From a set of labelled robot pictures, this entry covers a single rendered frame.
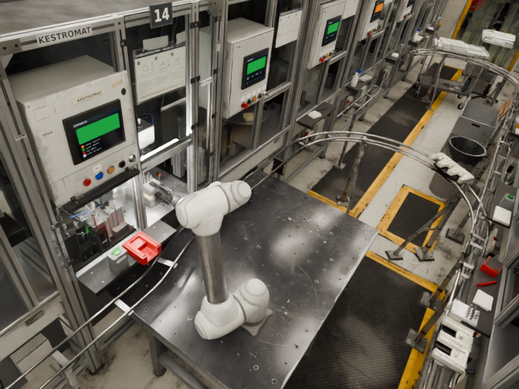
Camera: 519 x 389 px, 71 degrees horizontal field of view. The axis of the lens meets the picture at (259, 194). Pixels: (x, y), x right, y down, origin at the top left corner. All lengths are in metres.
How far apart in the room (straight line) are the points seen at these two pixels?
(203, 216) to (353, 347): 1.80
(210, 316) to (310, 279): 0.76
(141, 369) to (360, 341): 1.53
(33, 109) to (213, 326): 1.14
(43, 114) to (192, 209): 0.61
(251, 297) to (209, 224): 0.50
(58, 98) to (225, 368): 1.38
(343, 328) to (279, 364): 1.09
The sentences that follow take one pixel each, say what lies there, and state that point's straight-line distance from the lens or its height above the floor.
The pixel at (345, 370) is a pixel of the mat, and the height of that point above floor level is 0.01.
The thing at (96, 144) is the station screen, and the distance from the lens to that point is 1.63.
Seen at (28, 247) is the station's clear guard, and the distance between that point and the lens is 1.77.
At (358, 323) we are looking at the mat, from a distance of 3.04.
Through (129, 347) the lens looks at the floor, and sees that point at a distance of 2.80.
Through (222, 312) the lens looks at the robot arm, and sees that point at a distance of 1.77.
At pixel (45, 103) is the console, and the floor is 1.81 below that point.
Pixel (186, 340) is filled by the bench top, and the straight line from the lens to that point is 2.01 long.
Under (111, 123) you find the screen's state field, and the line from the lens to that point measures 1.63.
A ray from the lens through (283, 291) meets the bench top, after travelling 2.20.
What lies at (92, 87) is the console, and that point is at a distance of 1.55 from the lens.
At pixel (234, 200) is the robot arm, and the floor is 1.45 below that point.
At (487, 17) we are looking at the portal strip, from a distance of 9.58.
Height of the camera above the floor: 2.46
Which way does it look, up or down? 40 degrees down
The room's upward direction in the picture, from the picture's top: 9 degrees clockwise
